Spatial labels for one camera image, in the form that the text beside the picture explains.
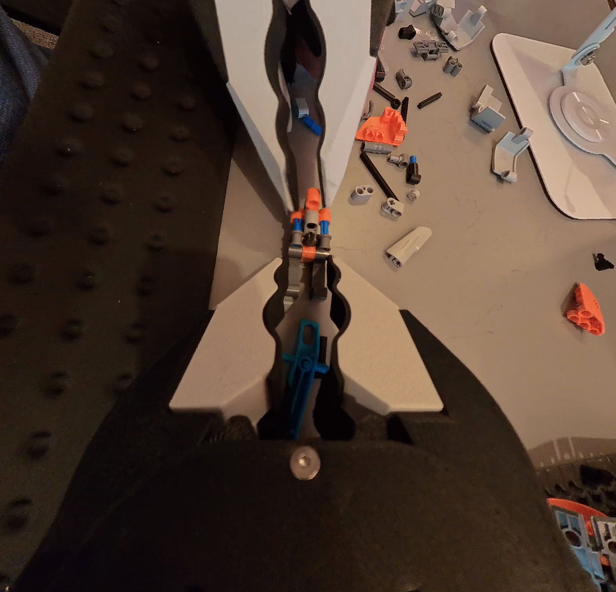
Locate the small black brick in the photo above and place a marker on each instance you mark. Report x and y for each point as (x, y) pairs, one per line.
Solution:
(601, 262)

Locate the light grey box panel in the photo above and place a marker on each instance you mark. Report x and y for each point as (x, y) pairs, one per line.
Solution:
(488, 113)

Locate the white curved blade panel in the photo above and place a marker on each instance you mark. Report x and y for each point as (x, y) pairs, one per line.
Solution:
(409, 247)

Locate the light grey two-hole connector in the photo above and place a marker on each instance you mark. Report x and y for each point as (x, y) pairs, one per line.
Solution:
(392, 207)

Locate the light grey curved panel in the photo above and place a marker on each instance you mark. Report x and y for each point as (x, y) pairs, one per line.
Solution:
(507, 154)

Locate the pile of light grey panels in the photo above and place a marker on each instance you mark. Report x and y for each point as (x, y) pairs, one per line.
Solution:
(447, 19)

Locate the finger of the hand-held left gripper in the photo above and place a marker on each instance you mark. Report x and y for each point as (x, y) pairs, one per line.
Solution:
(346, 48)
(240, 48)

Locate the grey orange brick claw assembly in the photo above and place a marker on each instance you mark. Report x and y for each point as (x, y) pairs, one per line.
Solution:
(298, 274)

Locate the blue pin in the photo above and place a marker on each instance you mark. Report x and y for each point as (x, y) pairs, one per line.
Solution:
(313, 126)

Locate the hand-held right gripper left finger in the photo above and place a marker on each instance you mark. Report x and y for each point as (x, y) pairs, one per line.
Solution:
(221, 361)

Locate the cyan plastic brick tool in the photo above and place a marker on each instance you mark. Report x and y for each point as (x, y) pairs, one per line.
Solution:
(303, 361)

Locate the short black axle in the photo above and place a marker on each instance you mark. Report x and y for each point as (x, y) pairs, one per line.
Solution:
(430, 100)

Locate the black perforated pad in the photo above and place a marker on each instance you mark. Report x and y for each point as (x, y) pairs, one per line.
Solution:
(120, 216)

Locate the orange wedge brick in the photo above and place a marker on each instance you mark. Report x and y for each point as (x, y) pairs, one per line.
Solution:
(584, 308)

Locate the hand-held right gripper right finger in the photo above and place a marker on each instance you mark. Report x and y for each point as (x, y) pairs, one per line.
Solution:
(385, 361)

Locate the small light grey panel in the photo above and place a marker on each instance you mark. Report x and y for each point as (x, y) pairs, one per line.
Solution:
(300, 108)

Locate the white book stand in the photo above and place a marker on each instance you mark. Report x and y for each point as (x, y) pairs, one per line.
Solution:
(529, 72)

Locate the long black axle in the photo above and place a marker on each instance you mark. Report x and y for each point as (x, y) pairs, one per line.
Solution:
(378, 175)

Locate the grey tracked toy robot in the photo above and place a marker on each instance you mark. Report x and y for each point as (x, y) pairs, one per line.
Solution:
(582, 529)

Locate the black blue pin connector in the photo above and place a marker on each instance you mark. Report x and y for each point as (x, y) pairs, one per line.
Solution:
(414, 173)

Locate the orange panel brick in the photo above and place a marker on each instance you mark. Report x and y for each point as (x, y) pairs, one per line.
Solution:
(380, 129)

